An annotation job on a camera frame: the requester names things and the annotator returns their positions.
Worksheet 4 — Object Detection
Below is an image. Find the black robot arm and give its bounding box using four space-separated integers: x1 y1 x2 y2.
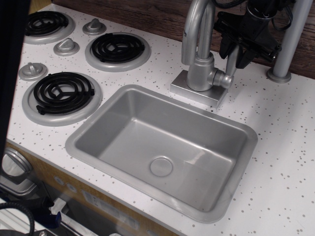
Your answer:
214 0 294 69

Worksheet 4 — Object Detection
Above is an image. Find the silver oven door handle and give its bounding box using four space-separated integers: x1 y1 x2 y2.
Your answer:
0 176 38 198

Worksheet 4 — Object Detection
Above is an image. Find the silver faucet lever handle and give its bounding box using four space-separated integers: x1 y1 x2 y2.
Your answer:
225 45 240 77

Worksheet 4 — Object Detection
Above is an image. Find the back right stove burner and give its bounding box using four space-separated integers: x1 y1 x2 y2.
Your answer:
85 32 151 72

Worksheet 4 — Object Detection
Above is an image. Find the grey support pole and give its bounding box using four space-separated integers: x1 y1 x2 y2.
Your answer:
267 0 312 84

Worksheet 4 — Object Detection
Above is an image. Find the silver oven dial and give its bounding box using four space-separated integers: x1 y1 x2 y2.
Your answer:
1 147 32 184

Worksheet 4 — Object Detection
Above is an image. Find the stove burner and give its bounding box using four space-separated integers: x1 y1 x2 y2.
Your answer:
24 11 75 45
85 32 151 72
22 72 102 127

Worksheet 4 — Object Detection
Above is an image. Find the black cable lower left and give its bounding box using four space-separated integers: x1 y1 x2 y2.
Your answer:
0 200 37 236

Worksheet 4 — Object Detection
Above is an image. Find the grey toy sink basin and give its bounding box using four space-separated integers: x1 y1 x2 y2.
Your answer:
65 85 258 223

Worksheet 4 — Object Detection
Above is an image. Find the front right stove burner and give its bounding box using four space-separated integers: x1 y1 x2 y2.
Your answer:
22 72 102 127

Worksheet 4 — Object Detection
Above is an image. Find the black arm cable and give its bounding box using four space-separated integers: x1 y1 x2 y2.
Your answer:
213 0 247 7

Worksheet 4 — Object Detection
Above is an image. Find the silver knob front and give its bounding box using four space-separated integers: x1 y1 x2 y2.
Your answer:
18 62 48 81

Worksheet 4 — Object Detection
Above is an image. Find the blue clamp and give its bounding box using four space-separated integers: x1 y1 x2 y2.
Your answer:
47 211 62 229

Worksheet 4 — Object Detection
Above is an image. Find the silver knob middle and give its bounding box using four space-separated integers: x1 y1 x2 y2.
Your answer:
53 38 80 57

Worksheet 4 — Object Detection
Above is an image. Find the back left stove burner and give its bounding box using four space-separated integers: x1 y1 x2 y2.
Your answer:
24 11 75 45

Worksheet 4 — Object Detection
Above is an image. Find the silver knob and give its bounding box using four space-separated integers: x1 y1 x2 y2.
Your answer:
53 38 80 57
18 62 48 81
82 18 106 35

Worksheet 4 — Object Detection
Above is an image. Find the silver toy faucet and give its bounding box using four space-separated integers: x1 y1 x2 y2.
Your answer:
170 0 234 108

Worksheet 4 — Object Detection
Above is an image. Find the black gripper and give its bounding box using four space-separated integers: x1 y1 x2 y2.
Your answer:
214 11 281 69

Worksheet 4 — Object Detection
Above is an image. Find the silver knob back right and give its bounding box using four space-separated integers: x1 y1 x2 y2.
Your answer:
82 18 106 35

